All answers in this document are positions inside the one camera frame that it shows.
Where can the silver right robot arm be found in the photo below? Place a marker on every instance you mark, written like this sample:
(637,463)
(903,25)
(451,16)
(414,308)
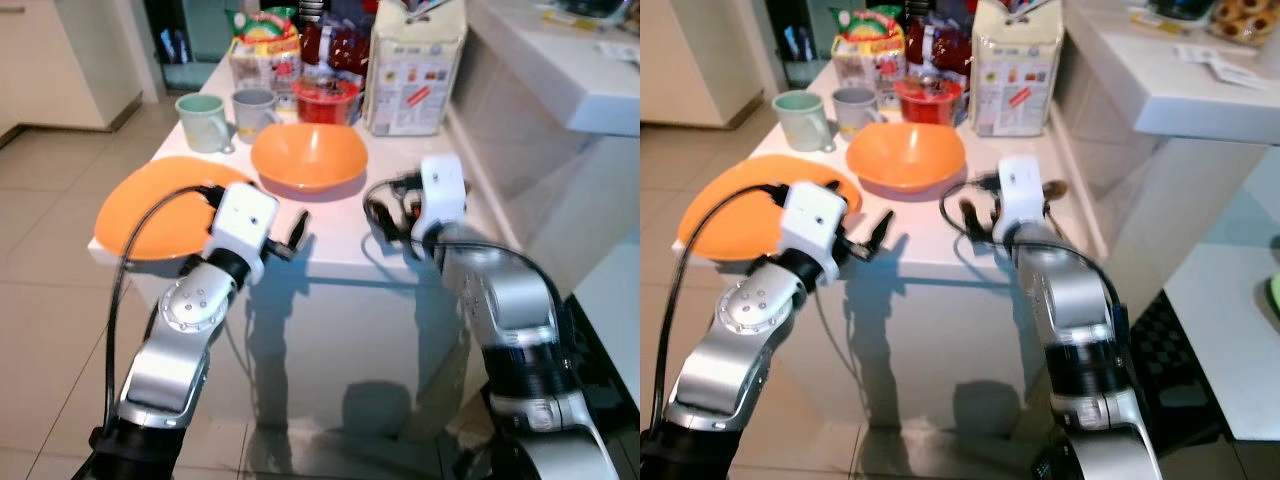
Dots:
(510,330)
(1085,330)

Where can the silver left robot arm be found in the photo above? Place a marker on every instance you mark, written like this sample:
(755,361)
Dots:
(180,340)
(745,335)

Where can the orange plastic bowl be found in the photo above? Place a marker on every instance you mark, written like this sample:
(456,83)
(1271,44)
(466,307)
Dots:
(308,155)
(905,155)

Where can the grey mug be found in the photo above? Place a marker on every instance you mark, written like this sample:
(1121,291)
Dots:
(252,115)
(852,112)

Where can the orange plastic plate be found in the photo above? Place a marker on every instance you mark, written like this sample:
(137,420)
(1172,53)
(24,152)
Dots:
(150,210)
(735,210)

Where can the red transparent bowl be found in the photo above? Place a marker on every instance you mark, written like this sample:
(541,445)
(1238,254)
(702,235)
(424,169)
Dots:
(927,102)
(326,102)

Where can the pale green mug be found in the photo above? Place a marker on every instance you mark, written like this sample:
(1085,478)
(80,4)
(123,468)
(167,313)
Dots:
(798,122)
(200,125)

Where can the white printed paper bag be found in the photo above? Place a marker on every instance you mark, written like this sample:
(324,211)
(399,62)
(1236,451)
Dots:
(415,75)
(1015,75)

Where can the red snack bag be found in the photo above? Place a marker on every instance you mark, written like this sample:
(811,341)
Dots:
(335,50)
(938,48)

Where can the yellow green snack bag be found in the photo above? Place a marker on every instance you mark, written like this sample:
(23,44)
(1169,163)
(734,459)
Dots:
(262,45)
(866,42)

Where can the white kitchen counter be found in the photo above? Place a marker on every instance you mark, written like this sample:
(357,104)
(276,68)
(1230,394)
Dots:
(1160,95)
(560,80)

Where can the white cabinet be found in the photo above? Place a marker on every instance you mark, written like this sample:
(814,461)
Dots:
(60,55)
(690,55)

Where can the black floor mat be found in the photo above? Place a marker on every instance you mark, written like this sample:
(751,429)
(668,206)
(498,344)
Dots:
(1175,370)
(610,350)

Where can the white paper sheet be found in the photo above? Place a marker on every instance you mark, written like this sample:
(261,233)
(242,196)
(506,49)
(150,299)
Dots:
(1215,62)
(618,50)

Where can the dark bowl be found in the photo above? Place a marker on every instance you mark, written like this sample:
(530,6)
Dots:
(1180,8)
(590,8)

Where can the white low furniture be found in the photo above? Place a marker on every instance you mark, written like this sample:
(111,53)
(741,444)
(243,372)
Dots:
(1225,350)

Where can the green item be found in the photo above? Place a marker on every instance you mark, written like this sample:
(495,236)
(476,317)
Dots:
(1273,295)

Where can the bowl of cookies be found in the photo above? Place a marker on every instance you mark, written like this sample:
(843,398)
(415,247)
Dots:
(1245,18)

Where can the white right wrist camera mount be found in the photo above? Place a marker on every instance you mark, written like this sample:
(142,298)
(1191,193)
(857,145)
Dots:
(442,195)
(1020,192)

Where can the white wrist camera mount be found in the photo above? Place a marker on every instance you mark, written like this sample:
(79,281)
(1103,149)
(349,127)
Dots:
(1020,192)
(442,195)
(815,222)
(243,222)

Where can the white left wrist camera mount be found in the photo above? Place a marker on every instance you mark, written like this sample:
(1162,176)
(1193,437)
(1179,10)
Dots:
(243,222)
(815,222)

